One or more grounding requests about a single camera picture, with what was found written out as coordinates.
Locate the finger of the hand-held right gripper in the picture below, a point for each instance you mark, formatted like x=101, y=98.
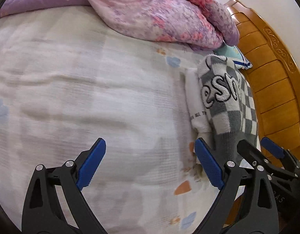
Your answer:
x=248, y=151
x=272, y=147

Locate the white folded garment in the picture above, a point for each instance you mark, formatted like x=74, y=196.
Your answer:
x=195, y=102

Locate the white patterned bed sheet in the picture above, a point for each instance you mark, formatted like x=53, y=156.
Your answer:
x=91, y=78

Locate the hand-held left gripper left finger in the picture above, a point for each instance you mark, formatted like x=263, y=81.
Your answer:
x=91, y=163

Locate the wooden headboard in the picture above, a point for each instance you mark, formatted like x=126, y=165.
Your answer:
x=269, y=82

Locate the purple floral quilt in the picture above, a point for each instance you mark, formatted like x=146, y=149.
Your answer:
x=152, y=12

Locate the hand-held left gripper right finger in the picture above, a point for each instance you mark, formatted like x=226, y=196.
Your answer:
x=209, y=163

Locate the blue striped pillow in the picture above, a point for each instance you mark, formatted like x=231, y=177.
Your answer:
x=234, y=56

